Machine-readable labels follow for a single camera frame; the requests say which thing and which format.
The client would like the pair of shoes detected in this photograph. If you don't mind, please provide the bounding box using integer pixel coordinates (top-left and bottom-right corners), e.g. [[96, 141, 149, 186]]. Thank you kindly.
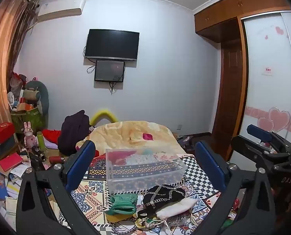
[[177, 135, 197, 152]]

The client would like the red plastic bag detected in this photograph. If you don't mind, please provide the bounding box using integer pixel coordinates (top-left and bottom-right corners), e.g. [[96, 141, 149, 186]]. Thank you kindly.
[[10, 72, 27, 98]]

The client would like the grey plush toy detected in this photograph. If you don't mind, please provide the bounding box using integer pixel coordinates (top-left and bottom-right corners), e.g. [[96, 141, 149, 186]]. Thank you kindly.
[[23, 80, 49, 120]]

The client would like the dark grey box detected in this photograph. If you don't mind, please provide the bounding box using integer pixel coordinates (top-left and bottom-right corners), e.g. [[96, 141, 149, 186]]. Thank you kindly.
[[0, 137, 16, 153]]

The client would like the red box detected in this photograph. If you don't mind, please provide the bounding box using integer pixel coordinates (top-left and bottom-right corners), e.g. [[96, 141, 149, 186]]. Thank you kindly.
[[0, 122, 15, 144]]

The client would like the white drawstring pouch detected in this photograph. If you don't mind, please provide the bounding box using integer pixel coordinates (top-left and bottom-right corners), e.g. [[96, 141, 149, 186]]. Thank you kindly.
[[156, 197, 199, 220]]

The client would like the red book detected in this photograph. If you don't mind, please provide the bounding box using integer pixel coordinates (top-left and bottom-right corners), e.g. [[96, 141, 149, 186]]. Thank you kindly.
[[0, 153, 24, 172]]

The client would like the clear plastic storage box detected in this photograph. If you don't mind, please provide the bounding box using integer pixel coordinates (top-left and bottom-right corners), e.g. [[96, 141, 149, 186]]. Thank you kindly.
[[105, 148, 188, 196]]

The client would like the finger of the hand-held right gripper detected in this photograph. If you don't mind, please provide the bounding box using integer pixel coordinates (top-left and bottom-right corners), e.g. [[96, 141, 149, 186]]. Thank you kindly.
[[247, 124, 289, 152], [231, 136, 291, 168]]

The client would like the green cloth pouch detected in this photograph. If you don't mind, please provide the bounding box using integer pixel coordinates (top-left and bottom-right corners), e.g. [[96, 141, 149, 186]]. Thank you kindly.
[[104, 193, 138, 217]]

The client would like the small black wall monitor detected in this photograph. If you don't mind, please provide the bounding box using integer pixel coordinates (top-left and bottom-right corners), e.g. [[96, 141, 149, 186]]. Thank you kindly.
[[95, 60, 125, 82]]

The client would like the black flashlight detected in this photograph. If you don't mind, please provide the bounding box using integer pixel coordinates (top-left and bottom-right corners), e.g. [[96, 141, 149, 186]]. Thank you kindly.
[[32, 146, 47, 162]]

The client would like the black wall television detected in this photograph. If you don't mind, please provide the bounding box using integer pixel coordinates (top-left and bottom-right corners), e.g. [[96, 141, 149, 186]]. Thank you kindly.
[[84, 29, 140, 61]]

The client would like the beige fleece blanket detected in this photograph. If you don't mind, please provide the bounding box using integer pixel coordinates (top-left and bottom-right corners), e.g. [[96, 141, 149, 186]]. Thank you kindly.
[[77, 121, 187, 157]]

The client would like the red cloth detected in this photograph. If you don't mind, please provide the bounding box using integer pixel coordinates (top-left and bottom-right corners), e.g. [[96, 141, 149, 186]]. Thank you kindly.
[[42, 129, 62, 144]]

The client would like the pink rabbit figurine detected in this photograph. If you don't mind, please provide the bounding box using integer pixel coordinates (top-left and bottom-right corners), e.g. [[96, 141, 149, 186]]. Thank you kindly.
[[23, 122, 37, 148]]

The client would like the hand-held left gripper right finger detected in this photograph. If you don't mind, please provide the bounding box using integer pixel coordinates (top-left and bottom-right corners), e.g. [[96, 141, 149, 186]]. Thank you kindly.
[[193, 141, 277, 235]]

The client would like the white air conditioner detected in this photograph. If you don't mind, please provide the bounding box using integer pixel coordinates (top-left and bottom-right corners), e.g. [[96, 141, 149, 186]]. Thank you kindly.
[[35, 0, 85, 22]]

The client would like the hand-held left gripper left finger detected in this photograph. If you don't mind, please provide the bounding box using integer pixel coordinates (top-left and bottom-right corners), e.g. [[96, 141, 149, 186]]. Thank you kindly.
[[16, 139, 104, 235]]

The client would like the green bottle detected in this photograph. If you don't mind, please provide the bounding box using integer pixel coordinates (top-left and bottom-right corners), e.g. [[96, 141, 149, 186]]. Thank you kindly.
[[37, 131, 48, 152]]

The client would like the yellow foam tube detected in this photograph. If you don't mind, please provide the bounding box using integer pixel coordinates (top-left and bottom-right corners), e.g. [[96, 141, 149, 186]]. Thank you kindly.
[[90, 108, 119, 128]]

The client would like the patterned bed sheet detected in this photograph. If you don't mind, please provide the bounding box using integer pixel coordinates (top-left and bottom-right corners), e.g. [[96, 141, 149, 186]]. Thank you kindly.
[[59, 152, 246, 235]]

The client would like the green bag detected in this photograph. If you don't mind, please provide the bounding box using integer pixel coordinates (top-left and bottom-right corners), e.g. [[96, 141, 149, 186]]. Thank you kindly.
[[11, 106, 44, 133]]

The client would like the pile of papers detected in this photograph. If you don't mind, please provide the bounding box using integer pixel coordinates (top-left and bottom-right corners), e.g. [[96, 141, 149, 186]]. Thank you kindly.
[[4, 162, 31, 199]]

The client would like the wooden wardrobe with sliding doors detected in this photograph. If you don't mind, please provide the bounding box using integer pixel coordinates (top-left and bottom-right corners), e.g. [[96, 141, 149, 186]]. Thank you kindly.
[[194, 0, 291, 162]]

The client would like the dark purple backpack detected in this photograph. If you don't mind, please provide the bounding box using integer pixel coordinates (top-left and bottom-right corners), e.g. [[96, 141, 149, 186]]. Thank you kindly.
[[57, 110, 91, 156]]

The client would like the brown wooden door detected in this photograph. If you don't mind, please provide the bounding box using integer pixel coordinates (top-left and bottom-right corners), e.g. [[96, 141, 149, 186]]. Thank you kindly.
[[213, 46, 244, 157]]

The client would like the brown window curtain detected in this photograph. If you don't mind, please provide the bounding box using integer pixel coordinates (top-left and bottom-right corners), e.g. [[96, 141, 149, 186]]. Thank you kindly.
[[0, 0, 38, 137]]

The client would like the floral fabric scrunchie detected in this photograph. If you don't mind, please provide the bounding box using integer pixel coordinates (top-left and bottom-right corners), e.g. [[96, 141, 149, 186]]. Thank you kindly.
[[134, 217, 165, 233]]

